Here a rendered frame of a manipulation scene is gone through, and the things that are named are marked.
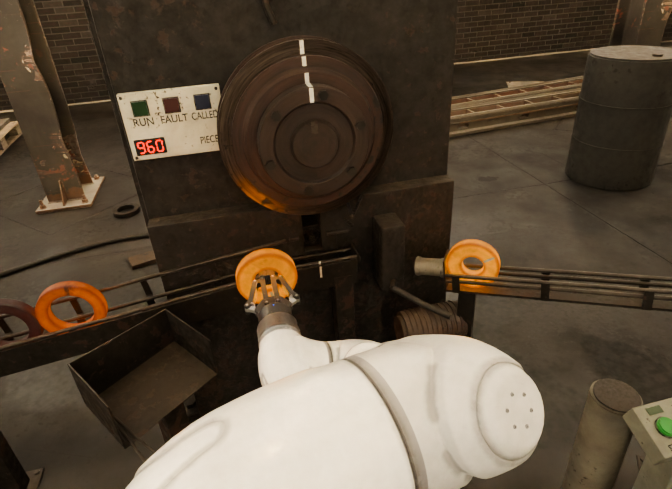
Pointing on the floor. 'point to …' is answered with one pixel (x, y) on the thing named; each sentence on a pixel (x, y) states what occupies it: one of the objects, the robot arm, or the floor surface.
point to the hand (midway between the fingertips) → (265, 271)
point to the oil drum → (621, 117)
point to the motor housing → (429, 321)
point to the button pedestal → (654, 473)
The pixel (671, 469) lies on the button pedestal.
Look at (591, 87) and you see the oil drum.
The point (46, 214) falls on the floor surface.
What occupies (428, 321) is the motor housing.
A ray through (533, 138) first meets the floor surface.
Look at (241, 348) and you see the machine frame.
